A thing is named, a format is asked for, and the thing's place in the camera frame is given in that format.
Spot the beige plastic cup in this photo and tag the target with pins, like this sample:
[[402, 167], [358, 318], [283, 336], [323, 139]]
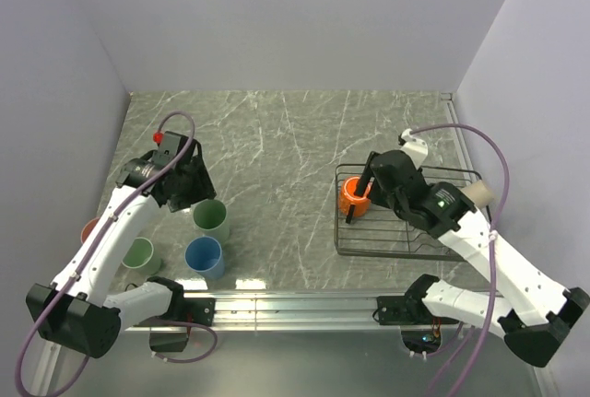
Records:
[[478, 193]]

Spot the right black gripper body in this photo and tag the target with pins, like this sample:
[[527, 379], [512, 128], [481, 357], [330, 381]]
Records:
[[385, 199]]

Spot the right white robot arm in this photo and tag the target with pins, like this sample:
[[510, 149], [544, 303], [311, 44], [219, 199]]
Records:
[[532, 313]]

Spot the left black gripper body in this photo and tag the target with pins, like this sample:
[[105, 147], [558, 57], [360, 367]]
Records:
[[187, 185]]

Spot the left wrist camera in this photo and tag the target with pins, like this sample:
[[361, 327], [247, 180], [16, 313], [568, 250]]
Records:
[[169, 144]]

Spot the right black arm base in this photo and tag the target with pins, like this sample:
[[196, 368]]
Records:
[[420, 331]]

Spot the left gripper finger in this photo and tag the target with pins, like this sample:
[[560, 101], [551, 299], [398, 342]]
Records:
[[203, 185], [179, 202]]

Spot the salmon plastic cup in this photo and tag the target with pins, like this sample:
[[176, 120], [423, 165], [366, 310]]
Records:
[[88, 228]]

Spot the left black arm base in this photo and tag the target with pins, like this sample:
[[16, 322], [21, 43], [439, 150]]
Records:
[[198, 311]]

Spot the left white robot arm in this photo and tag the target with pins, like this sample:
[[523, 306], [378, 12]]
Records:
[[76, 310]]

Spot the black wire dish rack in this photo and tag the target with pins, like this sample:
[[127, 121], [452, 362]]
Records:
[[379, 233]]

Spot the aluminium mounting rail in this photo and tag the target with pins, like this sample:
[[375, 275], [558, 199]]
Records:
[[298, 312]]

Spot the pale green plastic cup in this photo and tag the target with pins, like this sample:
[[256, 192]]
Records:
[[211, 218]]

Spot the light green plastic cup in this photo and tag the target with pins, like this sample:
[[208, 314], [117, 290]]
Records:
[[142, 257]]

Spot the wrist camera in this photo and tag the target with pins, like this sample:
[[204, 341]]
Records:
[[414, 147], [169, 144]]

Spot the orange mug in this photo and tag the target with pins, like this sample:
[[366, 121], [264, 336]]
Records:
[[348, 199]]

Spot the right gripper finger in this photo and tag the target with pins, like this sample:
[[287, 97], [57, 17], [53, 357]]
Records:
[[350, 214], [365, 177]]

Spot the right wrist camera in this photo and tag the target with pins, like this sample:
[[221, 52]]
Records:
[[414, 147]]

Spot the blue plastic cup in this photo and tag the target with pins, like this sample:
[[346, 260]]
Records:
[[204, 255]]

